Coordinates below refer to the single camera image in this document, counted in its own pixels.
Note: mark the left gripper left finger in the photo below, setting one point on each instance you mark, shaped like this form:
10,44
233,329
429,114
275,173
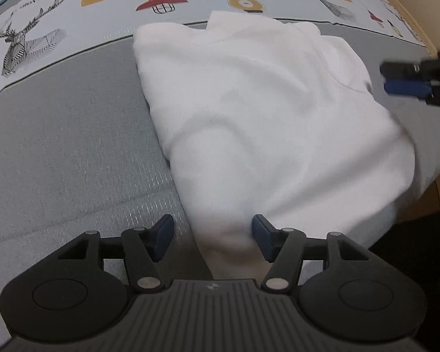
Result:
143,248

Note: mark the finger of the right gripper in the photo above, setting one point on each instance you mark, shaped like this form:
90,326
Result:
403,87
391,69

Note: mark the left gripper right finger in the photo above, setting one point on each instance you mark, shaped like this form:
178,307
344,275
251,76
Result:
284,249

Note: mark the white long-sleeve shirt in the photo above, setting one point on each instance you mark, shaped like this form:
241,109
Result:
256,116

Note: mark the printed grey bed sheet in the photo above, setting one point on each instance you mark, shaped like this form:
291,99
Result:
78,151

